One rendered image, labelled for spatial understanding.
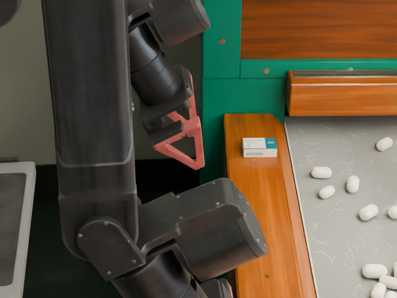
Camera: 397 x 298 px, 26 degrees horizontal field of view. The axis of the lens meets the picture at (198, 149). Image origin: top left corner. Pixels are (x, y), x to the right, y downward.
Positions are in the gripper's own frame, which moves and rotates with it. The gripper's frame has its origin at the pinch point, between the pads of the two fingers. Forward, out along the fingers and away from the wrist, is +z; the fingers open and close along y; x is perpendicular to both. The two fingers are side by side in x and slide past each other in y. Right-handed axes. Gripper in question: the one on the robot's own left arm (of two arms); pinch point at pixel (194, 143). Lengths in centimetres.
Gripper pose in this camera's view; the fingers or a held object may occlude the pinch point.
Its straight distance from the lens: 115.7
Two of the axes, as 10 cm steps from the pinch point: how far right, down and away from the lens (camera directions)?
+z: 4.5, 7.3, 5.2
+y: -0.9, -5.4, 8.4
